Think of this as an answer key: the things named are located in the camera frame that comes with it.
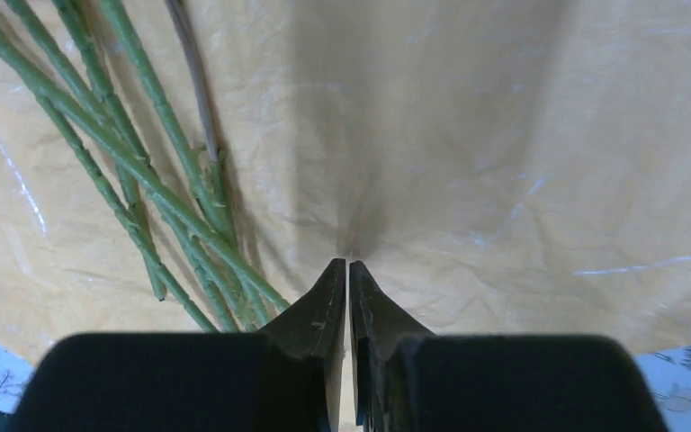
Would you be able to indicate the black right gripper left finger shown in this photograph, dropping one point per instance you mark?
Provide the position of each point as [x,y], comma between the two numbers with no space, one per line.
[282,377]

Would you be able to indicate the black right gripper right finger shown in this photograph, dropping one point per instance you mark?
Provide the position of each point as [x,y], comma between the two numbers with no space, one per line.
[408,378]

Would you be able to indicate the pink fake flower stem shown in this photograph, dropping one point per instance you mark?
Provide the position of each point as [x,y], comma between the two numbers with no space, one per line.
[84,106]

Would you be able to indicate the pink fake flower bunch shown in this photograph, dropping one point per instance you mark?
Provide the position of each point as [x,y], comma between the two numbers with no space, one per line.
[144,118]

